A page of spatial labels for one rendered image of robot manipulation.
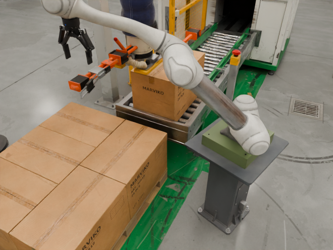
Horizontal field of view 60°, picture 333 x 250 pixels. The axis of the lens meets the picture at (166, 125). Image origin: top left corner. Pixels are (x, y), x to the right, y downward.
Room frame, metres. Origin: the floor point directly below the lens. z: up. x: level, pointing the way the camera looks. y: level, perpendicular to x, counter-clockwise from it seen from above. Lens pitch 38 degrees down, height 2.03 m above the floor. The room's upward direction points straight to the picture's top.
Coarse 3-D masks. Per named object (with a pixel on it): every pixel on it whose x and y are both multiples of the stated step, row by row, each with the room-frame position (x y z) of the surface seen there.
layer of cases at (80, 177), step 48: (48, 144) 1.64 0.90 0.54; (96, 144) 1.65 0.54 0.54; (144, 144) 1.65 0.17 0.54; (0, 192) 1.19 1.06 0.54; (48, 192) 1.19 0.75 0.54; (96, 192) 1.19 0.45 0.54; (144, 192) 1.44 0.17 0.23; (0, 240) 0.97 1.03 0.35; (48, 240) 0.86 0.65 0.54; (96, 240) 0.94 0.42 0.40
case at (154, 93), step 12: (204, 60) 2.41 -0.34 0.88; (132, 72) 2.06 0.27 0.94; (156, 72) 2.04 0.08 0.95; (132, 84) 2.06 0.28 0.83; (144, 84) 2.01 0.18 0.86; (156, 84) 1.96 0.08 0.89; (168, 84) 1.91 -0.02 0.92; (132, 96) 2.06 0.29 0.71; (144, 96) 2.01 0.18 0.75; (156, 96) 1.96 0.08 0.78; (168, 96) 1.91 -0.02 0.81; (180, 96) 1.97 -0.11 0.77; (192, 96) 2.20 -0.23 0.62; (144, 108) 2.01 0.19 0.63; (156, 108) 1.96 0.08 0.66; (168, 108) 1.91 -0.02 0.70; (180, 108) 1.98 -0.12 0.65
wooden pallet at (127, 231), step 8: (160, 184) 1.67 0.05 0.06; (152, 192) 1.61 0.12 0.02; (144, 200) 1.43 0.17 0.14; (152, 200) 1.54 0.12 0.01; (144, 208) 1.44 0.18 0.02; (136, 216) 1.37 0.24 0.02; (128, 224) 1.22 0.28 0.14; (136, 224) 1.31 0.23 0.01; (128, 232) 1.21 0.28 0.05; (120, 240) 1.16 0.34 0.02; (112, 248) 1.04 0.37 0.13; (120, 248) 1.11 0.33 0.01
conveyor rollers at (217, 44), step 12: (216, 36) 3.88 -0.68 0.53; (228, 36) 3.83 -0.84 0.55; (240, 36) 3.84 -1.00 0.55; (204, 48) 3.48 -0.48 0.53; (216, 48) 3.43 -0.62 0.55; (228, 48) 3.44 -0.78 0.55; (240, 48) 3.46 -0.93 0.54; (216, 60) 3.13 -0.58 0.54; (228, 60) 3.15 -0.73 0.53; (204, 72) 2.81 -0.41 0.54; (192, 108) 2.12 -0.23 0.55; (180, 120) 1.95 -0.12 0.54
